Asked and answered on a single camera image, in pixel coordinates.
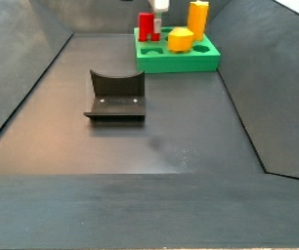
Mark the white second gripper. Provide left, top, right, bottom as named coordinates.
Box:
left=149, top=0, right=170, bottom=34

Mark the red double-square block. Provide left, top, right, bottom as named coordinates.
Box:
left=139, top=13, right=160, bottom=42

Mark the green shape sorter board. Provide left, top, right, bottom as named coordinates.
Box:
left=135, top=26, right=220, bottom=73

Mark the yellow pentagon block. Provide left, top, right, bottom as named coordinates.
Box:
left=167, top=27, right=195, bottom=53

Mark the yellow star block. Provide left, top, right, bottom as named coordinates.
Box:
left=188, top=0, right=210, bottom=41

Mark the black curved holder stand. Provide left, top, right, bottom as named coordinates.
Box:
left=84, top=70, right=147, bottom=120

